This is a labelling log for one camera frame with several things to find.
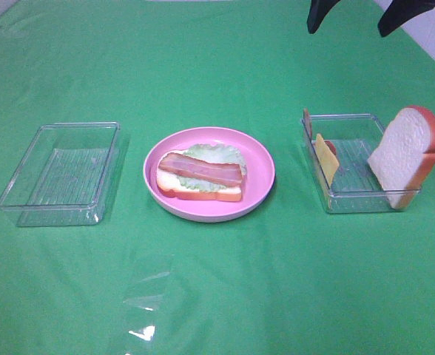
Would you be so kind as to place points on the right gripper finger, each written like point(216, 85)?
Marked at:
point(318, 10)
point(401, 11)

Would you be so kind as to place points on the bacon strip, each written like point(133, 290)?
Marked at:
point(308, 126)
point(227, 174)

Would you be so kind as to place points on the green lettuce leaf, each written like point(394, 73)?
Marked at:
point(219, 153)

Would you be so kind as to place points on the bread slice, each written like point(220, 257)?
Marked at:
point(169, 186)
point(405, 155)

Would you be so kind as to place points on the right clear plastic tray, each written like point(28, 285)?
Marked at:
point(354, 189)

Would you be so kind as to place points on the clear plastic tray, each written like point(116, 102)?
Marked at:
point(66, 177)
point(354, 189)

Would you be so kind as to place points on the yellow cheese slice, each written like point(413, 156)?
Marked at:
point(327, 156)

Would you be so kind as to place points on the pink round plate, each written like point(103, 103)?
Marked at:
point(259, 178)

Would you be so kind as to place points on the green tablecloth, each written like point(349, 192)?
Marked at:
point(287, 278)

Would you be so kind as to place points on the left clear plastic tray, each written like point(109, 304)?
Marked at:
point(66, 177)

